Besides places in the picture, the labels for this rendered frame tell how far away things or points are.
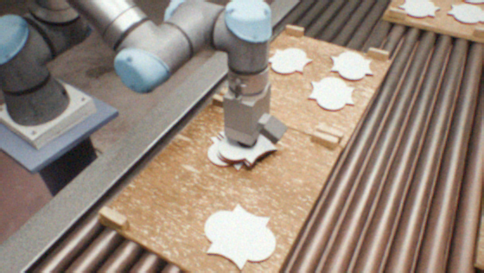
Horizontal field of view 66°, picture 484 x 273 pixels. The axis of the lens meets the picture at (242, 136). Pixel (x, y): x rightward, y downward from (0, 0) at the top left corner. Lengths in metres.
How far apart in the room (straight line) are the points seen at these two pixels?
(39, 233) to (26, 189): 1.42
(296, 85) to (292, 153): 0.25
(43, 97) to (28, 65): 0.09
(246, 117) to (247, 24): 0.19
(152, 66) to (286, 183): 0.37
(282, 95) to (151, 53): 0.49
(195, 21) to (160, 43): 0.09
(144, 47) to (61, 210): 0.41
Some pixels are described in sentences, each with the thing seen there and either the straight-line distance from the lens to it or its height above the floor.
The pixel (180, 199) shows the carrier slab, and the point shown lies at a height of 0.94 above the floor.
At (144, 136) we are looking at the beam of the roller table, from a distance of 0.94.
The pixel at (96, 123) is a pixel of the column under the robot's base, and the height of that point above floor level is 0.87.
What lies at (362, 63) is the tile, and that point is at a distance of 1.15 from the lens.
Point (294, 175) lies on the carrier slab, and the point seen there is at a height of 0.94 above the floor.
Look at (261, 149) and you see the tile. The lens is 0.80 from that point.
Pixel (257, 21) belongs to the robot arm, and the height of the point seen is 1.27.
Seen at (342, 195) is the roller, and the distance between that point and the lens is 0.82.
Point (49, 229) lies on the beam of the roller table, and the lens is 0.83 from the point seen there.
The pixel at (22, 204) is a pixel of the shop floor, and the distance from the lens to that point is 2.19.
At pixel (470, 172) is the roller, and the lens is 0.97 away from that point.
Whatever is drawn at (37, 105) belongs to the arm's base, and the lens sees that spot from 1.05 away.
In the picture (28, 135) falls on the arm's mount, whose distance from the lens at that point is 1.06.
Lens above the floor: 1.55
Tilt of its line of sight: 45 degrees down
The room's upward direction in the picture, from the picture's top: straight up
